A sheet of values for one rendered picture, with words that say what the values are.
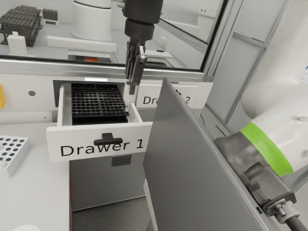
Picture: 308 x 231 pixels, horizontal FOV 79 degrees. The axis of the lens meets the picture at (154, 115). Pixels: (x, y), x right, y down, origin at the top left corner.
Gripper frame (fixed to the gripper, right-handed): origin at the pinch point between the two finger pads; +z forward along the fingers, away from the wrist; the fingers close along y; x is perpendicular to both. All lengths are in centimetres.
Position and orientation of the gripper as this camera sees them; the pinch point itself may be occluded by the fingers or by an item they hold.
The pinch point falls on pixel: (129, 91)
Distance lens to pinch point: 59.8
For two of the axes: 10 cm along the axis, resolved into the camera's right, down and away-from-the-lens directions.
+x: 9.2, -0.3, 3.9
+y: 3.3, 5.9, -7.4
